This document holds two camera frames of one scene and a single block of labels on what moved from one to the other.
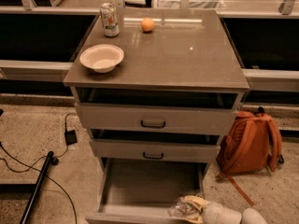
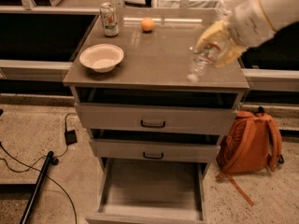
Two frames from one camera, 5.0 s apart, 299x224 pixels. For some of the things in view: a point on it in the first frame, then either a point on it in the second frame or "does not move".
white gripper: (214, 213) → (249, 24)
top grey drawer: (156, 112) does not move
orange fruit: (148, 24) does not move
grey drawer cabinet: (156, 101) does not move
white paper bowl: (102, 58) does not move
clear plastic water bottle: (181, 208) → (204, 57)
